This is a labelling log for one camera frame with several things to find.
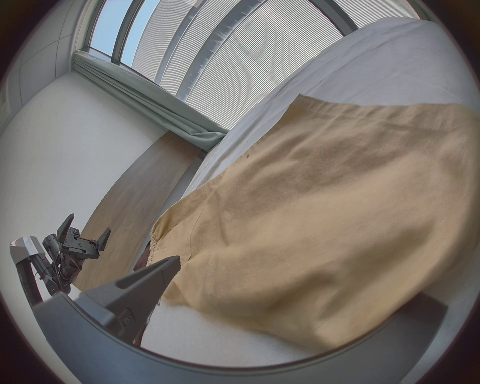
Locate window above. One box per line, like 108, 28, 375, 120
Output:
73, 0, 432, 133

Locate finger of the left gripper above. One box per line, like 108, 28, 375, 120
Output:
97, 227, 112, 253
57, 214, 75, 241

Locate brown garment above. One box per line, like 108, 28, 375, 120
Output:
133, 245, 152, 272

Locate bed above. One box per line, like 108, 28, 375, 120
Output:
73, 17, 480, 370

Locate mustard drawstring shorts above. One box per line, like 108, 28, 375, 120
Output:
150, 94, 480, 355

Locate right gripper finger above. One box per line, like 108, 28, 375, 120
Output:
77, 256, 182, 344

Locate grey-green curtain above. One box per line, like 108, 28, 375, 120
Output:
72, 50, 229, 151

